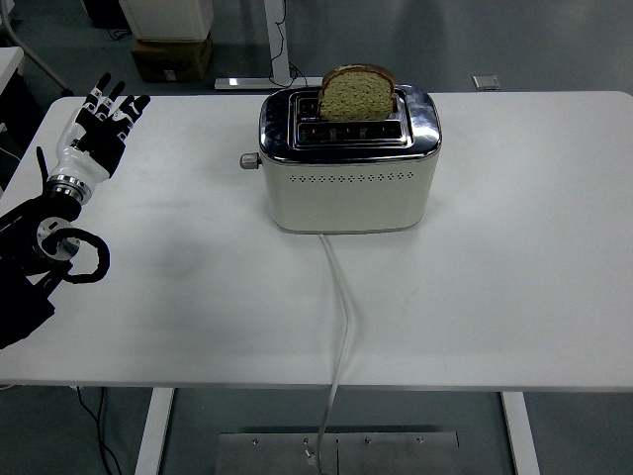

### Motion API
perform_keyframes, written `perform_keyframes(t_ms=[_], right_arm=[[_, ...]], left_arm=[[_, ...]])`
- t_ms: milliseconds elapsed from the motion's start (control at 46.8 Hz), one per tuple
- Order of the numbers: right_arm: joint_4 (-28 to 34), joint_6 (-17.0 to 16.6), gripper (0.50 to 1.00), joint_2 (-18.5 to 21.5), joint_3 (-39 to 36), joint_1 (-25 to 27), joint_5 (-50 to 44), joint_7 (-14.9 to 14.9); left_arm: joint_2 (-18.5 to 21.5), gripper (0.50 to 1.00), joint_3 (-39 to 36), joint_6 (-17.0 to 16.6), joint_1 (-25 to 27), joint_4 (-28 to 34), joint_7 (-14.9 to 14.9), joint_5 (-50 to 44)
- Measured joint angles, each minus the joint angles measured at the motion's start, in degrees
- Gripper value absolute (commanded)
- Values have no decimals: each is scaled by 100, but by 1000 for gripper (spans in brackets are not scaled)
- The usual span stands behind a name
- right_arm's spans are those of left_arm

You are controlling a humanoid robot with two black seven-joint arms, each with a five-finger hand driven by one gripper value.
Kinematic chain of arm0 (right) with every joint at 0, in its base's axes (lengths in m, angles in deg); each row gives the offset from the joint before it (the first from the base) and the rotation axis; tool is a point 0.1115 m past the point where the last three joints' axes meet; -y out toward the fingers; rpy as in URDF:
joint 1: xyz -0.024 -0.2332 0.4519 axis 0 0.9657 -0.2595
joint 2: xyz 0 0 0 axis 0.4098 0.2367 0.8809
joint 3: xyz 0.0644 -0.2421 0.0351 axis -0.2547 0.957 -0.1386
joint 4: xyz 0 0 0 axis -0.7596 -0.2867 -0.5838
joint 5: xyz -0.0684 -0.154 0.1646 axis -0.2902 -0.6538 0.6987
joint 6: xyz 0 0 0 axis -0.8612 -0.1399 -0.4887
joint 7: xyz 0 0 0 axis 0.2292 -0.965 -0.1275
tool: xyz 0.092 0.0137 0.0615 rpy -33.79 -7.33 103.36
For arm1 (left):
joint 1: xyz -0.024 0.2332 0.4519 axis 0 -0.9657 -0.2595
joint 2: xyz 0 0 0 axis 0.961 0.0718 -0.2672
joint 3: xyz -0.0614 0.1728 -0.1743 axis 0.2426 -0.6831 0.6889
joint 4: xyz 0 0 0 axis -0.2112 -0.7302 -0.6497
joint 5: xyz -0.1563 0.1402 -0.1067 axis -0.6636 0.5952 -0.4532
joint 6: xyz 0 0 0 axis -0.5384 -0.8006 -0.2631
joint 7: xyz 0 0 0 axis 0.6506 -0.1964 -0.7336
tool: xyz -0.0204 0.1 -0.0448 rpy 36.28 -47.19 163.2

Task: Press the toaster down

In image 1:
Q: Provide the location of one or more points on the brown bread slice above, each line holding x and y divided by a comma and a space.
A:
353, 99

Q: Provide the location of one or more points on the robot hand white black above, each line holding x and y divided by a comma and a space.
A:
81, 161

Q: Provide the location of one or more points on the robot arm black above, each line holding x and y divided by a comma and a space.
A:
20, 307

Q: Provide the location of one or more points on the brown cardboard box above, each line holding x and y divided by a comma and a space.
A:
170, 59

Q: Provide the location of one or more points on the black object on floor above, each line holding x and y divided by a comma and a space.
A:
106, 12

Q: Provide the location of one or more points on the grey toaster lever knob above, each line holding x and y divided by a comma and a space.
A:
249, 161

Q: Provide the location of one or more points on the grey floor socket plate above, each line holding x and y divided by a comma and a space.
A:
486, 82

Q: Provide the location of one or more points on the cream chrome toaster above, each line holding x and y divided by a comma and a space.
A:
346, 203

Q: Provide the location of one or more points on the white slanted tube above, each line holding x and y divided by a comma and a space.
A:
37, 59

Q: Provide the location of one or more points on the white box-shaped appliance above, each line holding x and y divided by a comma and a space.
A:
168, 17

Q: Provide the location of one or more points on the white side table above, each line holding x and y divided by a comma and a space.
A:
10, 62

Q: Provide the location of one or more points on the white desk leg with foot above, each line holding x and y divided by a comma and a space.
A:
277, 39

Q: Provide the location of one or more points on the white table leg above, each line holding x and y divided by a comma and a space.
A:
153, 435
519, 435

